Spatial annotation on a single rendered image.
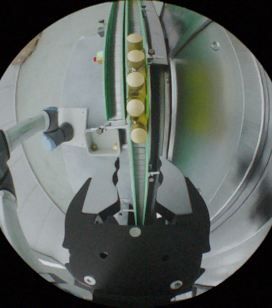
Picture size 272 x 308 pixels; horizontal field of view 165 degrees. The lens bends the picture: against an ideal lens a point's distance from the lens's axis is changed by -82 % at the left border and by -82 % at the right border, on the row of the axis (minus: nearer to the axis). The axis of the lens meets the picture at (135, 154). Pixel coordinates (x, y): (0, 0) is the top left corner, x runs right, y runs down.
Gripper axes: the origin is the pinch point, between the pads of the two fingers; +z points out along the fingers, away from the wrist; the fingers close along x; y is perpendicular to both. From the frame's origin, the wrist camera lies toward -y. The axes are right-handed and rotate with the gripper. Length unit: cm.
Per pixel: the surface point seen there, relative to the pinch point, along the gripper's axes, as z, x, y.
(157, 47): 37, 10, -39
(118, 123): 36.6, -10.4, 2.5
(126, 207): 44, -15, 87
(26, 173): 87, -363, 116
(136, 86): 9.0, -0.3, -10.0
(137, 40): 9.0, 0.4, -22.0
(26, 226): -64, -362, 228
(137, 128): 9.0, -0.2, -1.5
